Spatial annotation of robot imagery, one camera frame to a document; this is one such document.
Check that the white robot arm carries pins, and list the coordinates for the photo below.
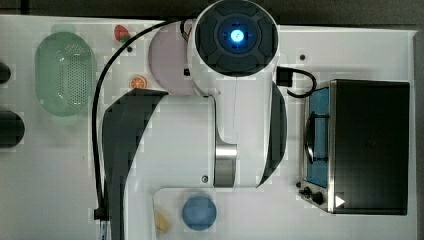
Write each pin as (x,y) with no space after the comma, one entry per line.
(230,133)

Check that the pink round plate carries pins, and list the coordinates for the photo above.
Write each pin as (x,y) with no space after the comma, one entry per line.
(167,60)

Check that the toy orange slice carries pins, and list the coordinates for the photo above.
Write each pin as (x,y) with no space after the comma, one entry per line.
(138,82)

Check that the blue bowl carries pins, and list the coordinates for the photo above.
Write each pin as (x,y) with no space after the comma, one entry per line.
(199,213)

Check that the toy banana bunch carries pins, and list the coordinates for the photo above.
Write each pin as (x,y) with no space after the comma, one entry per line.
(161,222)

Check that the toy strawberry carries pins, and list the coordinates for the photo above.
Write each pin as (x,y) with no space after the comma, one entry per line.
(121,34)

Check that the black toaster oven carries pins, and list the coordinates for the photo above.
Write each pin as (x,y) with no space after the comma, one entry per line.
(356,147)

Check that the green perforated colander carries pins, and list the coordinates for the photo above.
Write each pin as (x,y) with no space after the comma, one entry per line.
(64,74)

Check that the black cylinder lower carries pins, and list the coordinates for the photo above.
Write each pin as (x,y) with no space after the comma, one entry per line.
(12,129)

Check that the black cylinder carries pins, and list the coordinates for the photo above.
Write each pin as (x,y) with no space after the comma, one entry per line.
(5,73)
(12,129)

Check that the black cylinder upper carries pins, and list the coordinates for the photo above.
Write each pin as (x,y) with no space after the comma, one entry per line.
(5,73)

